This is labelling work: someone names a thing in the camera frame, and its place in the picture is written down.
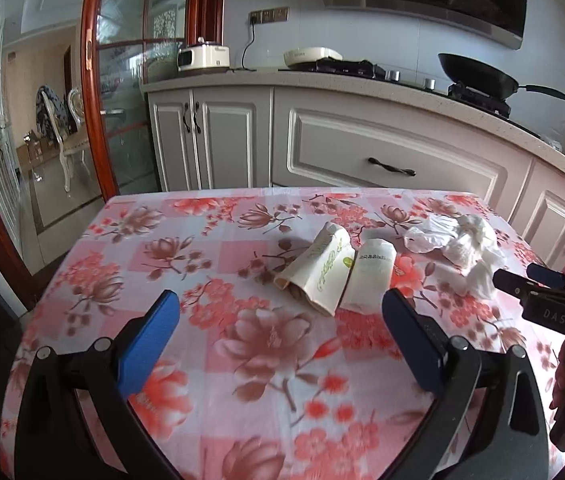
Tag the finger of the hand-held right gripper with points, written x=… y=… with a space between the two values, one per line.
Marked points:
x=542 y=274
x=509 y=280

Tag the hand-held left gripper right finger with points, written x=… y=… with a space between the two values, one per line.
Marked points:
x=412 y=345

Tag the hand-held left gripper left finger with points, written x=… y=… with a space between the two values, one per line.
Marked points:
x=147 y=345

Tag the white tissue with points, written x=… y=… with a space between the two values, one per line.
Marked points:
x=467 y=250

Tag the white printed paper packet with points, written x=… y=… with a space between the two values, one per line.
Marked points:
x=370 y=275

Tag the cream green print paper packet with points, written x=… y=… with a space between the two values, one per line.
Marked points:
x=322 y=270

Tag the crumpled clear plastic wrapper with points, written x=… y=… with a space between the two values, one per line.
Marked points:
x=425 y=237

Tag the pink floral tablecloth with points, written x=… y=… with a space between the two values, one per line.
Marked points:
x=242 y=310

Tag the black wok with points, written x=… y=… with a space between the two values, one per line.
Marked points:
x=477 y=75

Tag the white kitchen base cabinet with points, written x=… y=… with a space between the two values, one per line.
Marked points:
x=362 y=130

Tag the white dining chair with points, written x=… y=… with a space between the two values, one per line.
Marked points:
x=65 y=140

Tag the cardboard box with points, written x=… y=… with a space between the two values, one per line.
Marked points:
x=32 y=147

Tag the wooden framed glass sliding door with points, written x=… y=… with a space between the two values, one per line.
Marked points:
x=93 y=110

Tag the dark patterned garment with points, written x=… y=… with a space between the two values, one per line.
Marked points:
x=46 y=105

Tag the black gas stove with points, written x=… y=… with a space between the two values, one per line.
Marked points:
x=352 y=66

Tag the cream rice cooker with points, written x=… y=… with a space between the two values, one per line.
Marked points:
x=205 y=57

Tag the white electric griddle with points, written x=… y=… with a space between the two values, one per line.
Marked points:
x=312 y=55

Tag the wall power outlet strip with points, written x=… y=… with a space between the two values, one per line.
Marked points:
x=270 y=15

